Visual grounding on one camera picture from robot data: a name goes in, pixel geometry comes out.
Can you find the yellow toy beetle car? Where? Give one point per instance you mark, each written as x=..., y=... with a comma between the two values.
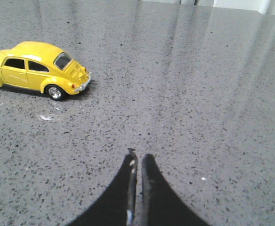
x=42, y=67

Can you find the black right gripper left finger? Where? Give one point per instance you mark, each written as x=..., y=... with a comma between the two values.
x=116, y=205

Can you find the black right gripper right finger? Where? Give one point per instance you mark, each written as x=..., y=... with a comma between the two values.
x=161, y=205

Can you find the white pleated curtain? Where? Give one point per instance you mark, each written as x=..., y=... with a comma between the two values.
x=265, y=7

